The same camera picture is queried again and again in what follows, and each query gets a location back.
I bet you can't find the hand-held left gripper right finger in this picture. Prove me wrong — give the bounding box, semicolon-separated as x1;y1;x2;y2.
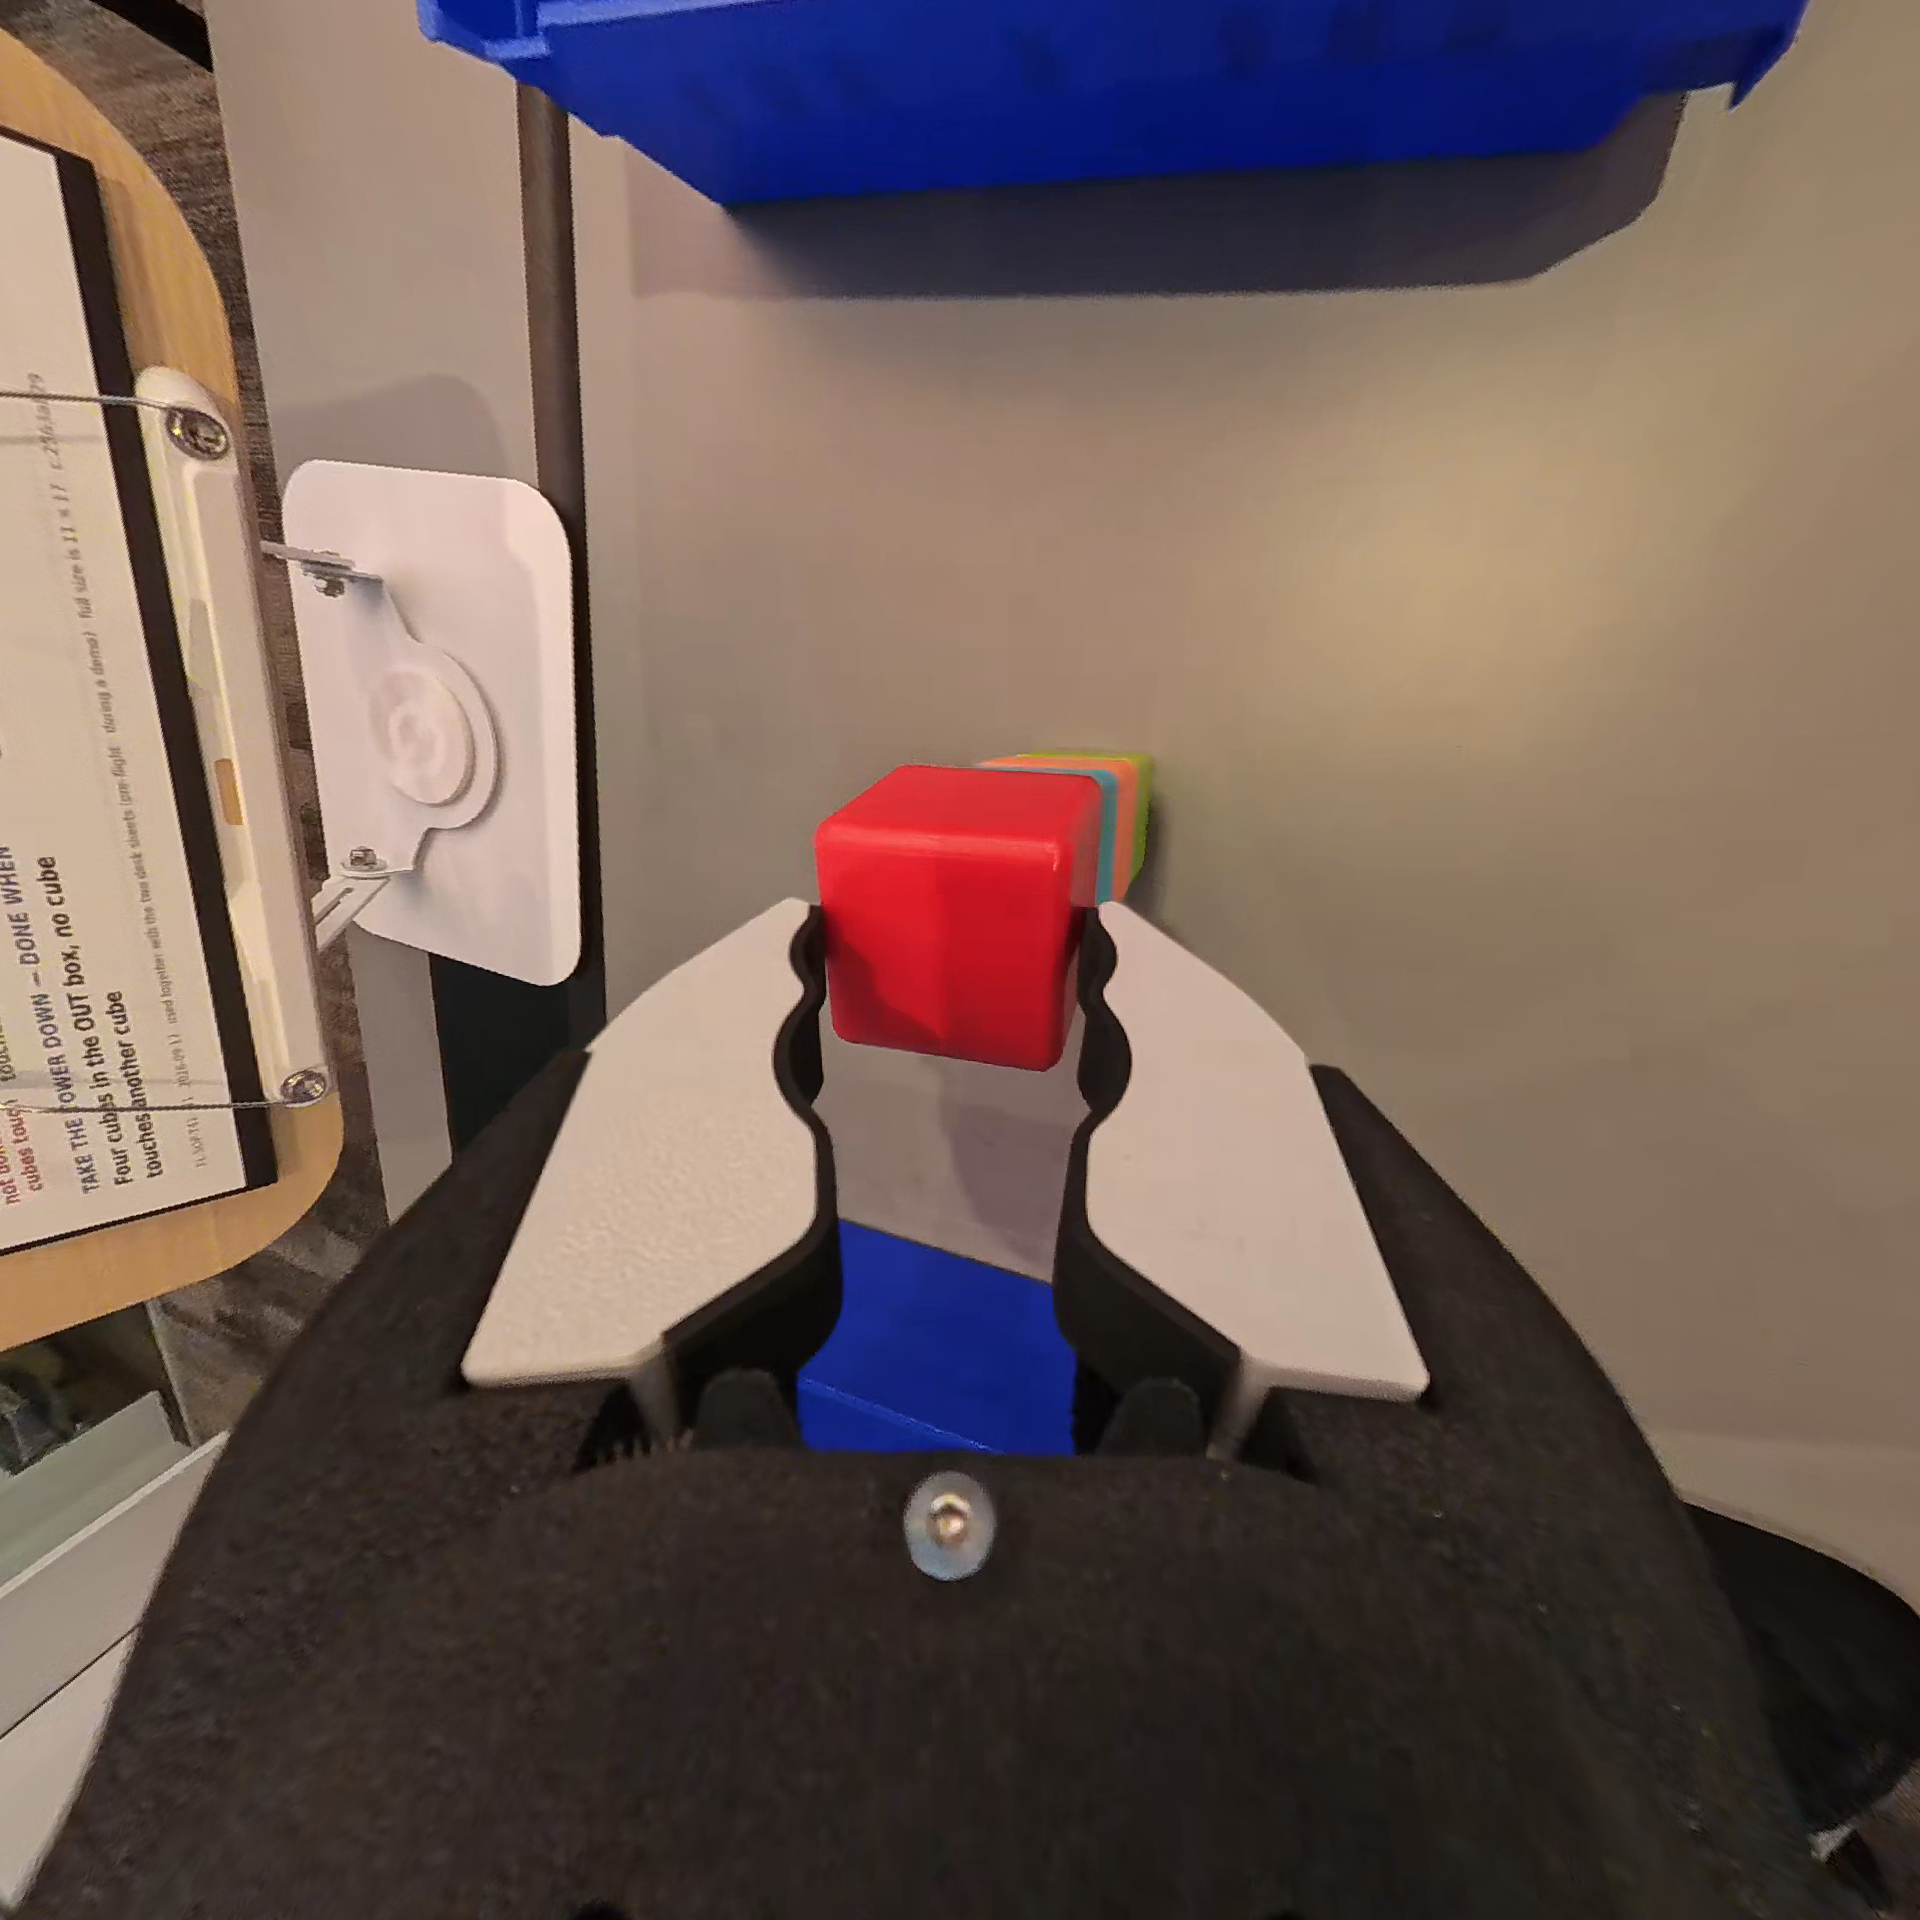
1061;901;1433;1449

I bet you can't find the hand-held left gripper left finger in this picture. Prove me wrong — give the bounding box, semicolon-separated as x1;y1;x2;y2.
467;895;851;1441

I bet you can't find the blue plastic bin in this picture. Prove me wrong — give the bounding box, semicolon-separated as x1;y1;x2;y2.
796;1215;1082;1461
421;0;1811;206

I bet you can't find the teal magnetic cube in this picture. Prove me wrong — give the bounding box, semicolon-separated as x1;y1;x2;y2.
1022;765;1116;902

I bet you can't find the orange magnetic cube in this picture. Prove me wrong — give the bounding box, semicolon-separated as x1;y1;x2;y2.
993;751;1142;895

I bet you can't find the green magnetic cube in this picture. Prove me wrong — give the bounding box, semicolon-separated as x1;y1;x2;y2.
1051;747;1162;888

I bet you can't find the red magnetic cube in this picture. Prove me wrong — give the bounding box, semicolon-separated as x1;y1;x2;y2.
814;765;1082;1071

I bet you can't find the white sign stand base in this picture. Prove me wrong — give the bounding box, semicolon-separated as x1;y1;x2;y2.
277;459;585;985

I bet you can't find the wooden instruction sign board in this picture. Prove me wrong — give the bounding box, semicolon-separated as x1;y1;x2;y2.
0;31;357;1352

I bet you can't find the black textured mat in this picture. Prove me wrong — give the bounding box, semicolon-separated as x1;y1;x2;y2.
1696;1511;1920;1862

